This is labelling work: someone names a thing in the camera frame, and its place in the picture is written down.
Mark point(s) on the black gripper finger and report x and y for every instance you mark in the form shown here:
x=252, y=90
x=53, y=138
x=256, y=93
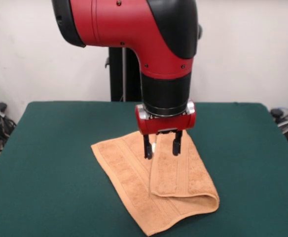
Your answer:
x=147, y=146
x=177, y=143

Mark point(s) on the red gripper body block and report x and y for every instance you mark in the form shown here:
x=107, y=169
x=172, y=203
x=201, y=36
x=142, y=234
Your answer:
x=166, y=123

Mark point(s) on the tan terry towel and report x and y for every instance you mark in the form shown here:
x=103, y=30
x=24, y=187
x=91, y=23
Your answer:
x=134, y=177

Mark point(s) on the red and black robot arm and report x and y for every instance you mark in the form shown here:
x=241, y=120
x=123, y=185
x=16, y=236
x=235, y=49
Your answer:
x=134, y=24

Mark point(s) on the dark green table cloth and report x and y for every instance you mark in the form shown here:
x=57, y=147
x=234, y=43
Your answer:
x=47, y=160

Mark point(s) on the grey round stand base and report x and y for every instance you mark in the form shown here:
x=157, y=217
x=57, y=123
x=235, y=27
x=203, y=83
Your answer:
x=285, y=124

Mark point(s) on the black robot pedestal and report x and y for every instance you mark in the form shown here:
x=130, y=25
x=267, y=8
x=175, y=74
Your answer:
x=119, y=74

